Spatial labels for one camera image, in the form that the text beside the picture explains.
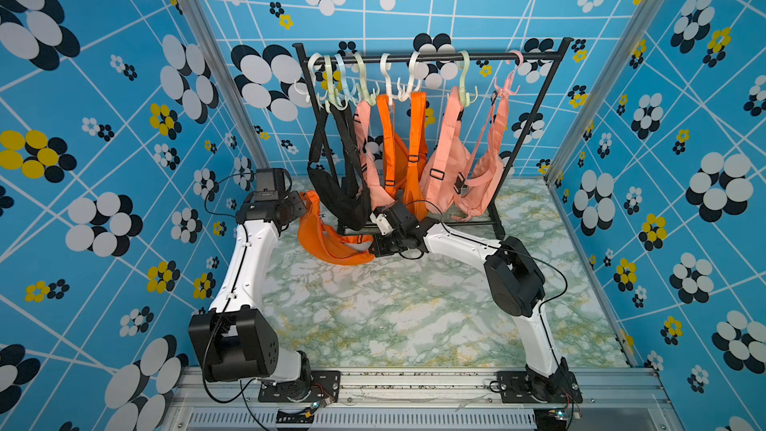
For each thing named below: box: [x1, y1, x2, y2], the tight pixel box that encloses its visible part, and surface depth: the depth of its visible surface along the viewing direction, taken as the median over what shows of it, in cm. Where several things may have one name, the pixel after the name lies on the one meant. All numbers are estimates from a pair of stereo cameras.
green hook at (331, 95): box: [324, 54, 350, 110], surface depth 74 cm
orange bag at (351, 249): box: [297, 190, 376, 266], surface depth 88 cm
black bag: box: [307, 101, 373, 232], surface depth 89 cm
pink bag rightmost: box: [450, 89, 510, 221], surface depth 98 cm
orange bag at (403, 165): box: [377, 91, 429, 219], surface depth 82 cm
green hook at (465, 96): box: [457, 49, 479, 108], surface depth 72 cm
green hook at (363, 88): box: [352, 49, 381, 107], surface depth 75 cm
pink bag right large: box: [419, 86, 472, 215], surface depth 87 cm
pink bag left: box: [356, 100, 395, 213], surface depth 89 cm
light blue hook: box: [334, 53, 361, 107], surface depth 75 cm
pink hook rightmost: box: [494, 49, 524, 97], surface depth 77 cm
